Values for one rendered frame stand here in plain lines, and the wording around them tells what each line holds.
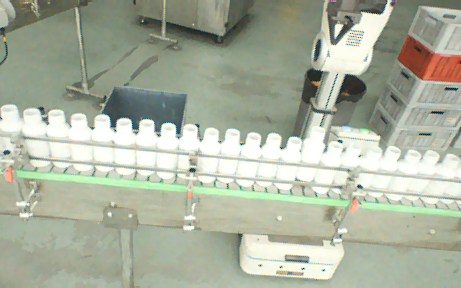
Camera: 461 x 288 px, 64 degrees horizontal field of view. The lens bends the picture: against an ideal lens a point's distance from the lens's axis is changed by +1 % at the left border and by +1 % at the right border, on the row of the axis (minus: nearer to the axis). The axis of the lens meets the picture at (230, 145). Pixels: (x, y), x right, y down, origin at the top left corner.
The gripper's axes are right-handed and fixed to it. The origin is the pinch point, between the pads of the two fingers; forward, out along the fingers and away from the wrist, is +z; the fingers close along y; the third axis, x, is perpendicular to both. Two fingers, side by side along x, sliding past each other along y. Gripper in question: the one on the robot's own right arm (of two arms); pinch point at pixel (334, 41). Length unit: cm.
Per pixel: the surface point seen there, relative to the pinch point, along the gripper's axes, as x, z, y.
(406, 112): 137, 100, -157
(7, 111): -84, 26, 12
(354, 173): 9.9, 29.0, 19.8
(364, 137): 19.1, 28.6, 1.3
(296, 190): -3.1, 40.4, 16.2
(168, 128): -42, 26, 12
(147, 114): -56, 57, -44
